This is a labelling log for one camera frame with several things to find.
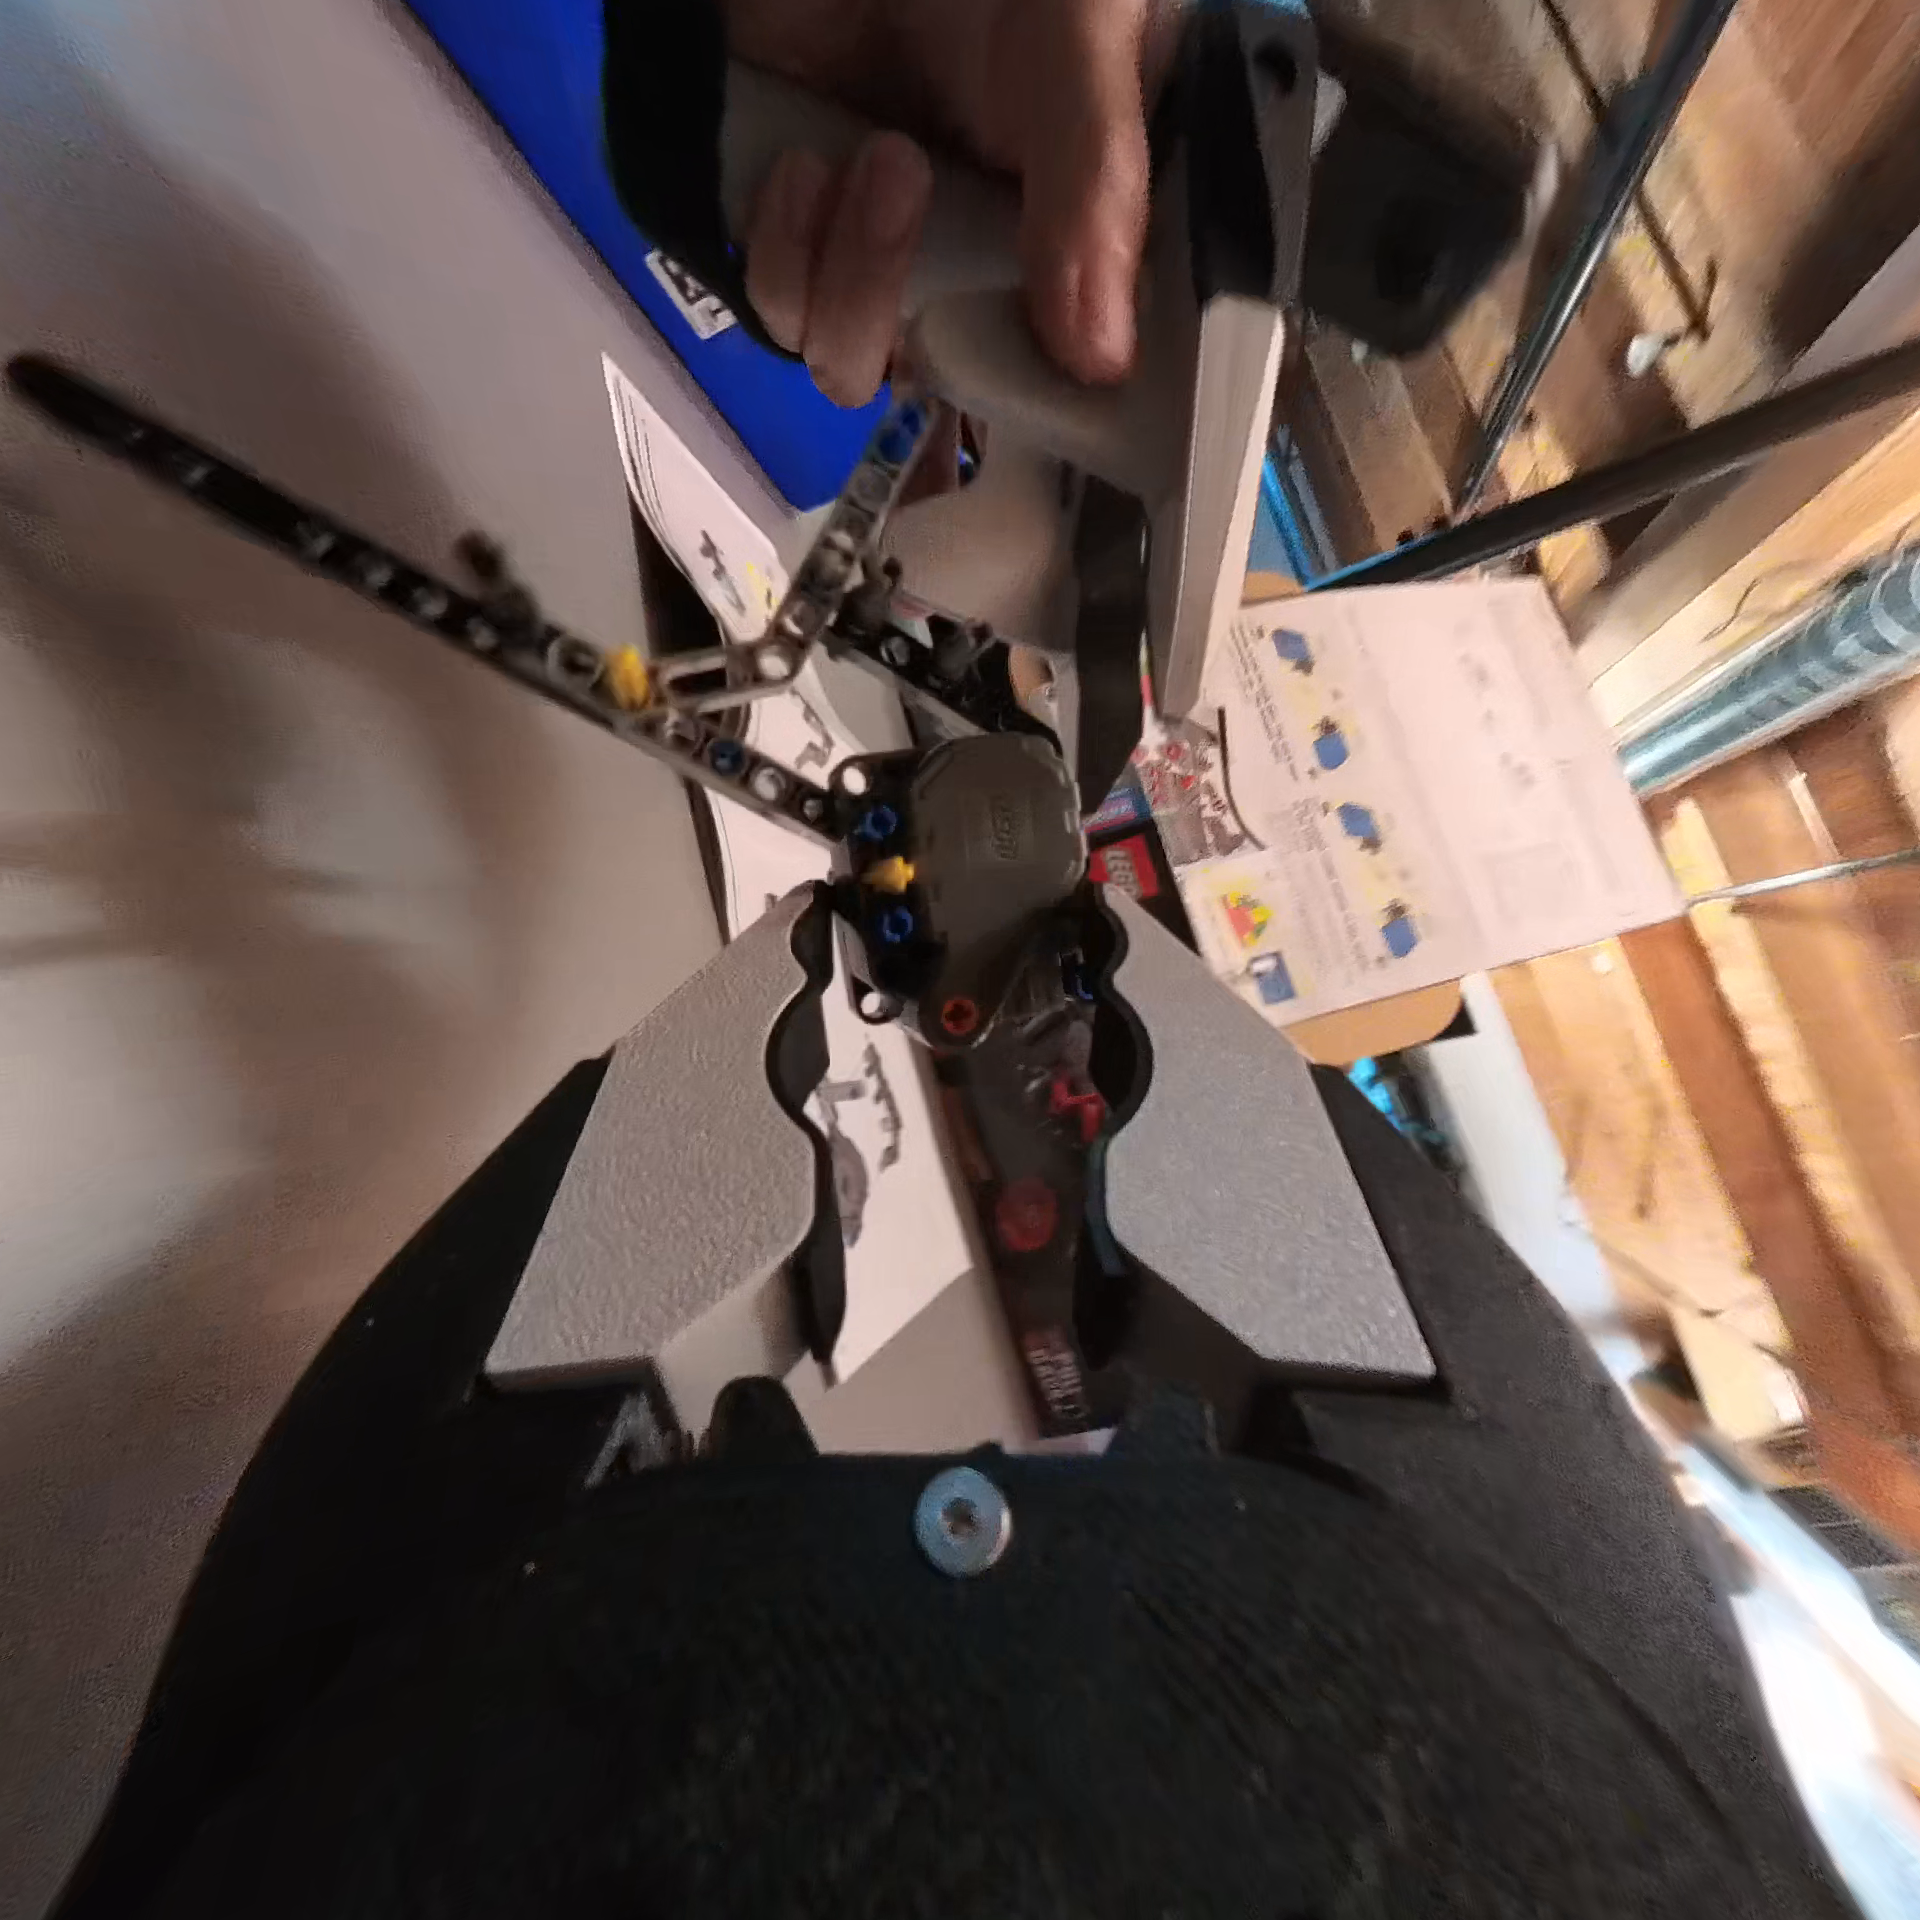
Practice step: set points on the light grey desk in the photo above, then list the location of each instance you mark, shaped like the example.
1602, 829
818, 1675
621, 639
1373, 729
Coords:
300, 974

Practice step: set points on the black metal bar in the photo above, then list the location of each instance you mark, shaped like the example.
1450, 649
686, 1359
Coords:
1651, 464

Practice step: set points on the person's left hand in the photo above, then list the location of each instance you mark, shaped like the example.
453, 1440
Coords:
991, 90

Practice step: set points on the thin metal rod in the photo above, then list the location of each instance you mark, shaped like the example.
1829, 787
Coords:
1590, 255

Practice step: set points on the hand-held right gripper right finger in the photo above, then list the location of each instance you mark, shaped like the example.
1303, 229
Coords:
1260, 1201

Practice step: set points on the black toy set box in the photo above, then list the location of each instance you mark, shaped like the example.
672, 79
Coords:
1036, 1201

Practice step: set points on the blue plastic bin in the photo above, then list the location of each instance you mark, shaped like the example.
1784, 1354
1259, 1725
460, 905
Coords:
570, 150

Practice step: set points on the silver flexible duct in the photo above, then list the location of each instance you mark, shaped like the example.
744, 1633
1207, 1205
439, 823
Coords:
1786, 675

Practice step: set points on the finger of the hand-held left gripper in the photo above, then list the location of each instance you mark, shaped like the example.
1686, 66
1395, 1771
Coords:
1224, 481

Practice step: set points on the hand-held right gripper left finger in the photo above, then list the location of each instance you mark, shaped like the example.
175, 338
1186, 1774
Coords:
675, 1185

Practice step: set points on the white instruction booklet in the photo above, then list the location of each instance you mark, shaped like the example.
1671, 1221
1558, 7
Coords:
704, 511

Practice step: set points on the printed paper sheet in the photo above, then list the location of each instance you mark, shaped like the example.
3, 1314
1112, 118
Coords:
1442, 779

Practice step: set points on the grey black toy brick assembly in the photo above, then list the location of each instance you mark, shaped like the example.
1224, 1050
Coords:
974, 855

